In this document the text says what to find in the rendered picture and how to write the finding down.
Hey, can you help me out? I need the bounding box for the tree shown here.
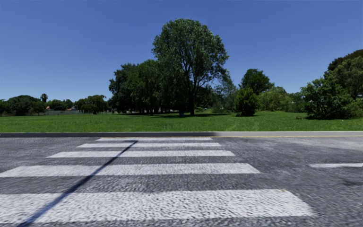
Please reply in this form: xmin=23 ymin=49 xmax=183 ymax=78
xmin=235 ymin=87 xmax=259 ymax=117
xmin=151 ymin=18 xmax=230 ymax=117

